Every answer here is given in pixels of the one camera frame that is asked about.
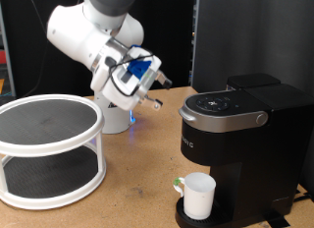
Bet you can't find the black camera cable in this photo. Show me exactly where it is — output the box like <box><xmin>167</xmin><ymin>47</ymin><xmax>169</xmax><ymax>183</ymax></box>
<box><xmin>108</xmin><ymin>50</ymin><xmax>155</xmax><ymax>98</ymax></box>

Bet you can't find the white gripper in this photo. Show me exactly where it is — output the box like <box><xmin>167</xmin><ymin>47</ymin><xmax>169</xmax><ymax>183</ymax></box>
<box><xmin>102</xmin><ymin>45</ymin><xmax>174</xmax><ymax>112</ymax></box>

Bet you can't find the black Keurig coffee machine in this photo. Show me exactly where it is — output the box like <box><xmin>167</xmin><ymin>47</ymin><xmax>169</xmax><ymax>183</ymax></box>
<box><xmin>175</xmin><ymin>73</ymin><xmax>314</xmax><ymax>228</ymax></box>

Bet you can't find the aluminium frame post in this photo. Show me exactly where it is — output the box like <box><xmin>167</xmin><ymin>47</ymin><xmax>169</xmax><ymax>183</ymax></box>
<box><xmin>188</xmin><ymin>0</ymin><xmax>200</xmax><ymax>87</ymax></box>

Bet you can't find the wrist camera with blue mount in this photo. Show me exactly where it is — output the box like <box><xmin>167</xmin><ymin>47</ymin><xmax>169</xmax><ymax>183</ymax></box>
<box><xmin>121</xmin><ymin>59</ymin><xmax>155</xmax><ymax>93</ymax></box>

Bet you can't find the grey slanted frame post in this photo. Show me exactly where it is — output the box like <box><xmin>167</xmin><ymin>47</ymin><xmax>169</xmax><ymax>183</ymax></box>
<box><xmin>0</xmin><ymin>3</ymin><xmax>17</xmax><ymax>97</ymax></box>

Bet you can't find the white mug with green tape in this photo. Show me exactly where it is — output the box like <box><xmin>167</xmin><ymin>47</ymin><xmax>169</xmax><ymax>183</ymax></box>
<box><xmin>172</xmin><ymin>171</ymin><xmax>217</xmax><ymax>221</ymax></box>

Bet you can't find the black Keurig drip tray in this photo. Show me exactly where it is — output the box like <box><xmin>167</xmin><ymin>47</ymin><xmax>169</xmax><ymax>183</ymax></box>
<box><xmin>175</xmin><ymin>197</ymin><xmax>231</xmax><ymax>228</ymax></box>

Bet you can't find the Keurig lid with silver handle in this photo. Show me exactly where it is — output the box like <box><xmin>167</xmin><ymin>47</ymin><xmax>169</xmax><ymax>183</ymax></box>
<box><xmin>178</xmin><ymin>89</ymin><xmax>273</xmax><ymax>134</ymax></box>

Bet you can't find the white two-tier turntable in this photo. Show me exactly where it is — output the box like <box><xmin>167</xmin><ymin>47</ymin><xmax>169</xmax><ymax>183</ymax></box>
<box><xmin>0</xmin><ymin>93</ymin><xmax>108</xmax><ymax>211</ymax></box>

